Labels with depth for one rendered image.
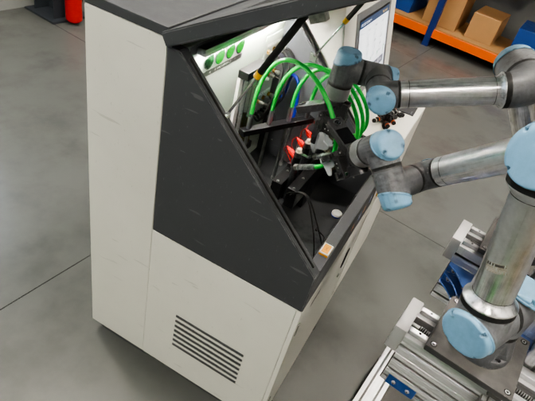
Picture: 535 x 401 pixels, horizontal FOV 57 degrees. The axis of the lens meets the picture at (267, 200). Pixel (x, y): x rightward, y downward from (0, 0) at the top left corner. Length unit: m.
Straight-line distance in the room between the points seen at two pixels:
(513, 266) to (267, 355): 1.00
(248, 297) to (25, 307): 1.23
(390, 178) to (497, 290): 0.34
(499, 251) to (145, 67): 0.99
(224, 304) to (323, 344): 0.92
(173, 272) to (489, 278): 1.09
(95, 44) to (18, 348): 1.40
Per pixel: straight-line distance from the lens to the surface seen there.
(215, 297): 1.75
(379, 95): 1.37
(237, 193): 1.43
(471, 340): 1.16
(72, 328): 2.46
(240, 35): 1.55
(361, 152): 1.25
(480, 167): 1.21
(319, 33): 1.92
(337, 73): 1.50
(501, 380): 1.39
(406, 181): 1.23
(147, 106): 1.49
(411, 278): 3.10
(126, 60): 1.48
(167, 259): 1.78
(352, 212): 1.76
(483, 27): 6.87
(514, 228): 1.04
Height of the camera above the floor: 1.99
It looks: 38 degrees down
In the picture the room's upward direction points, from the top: 15 degrees clockwise
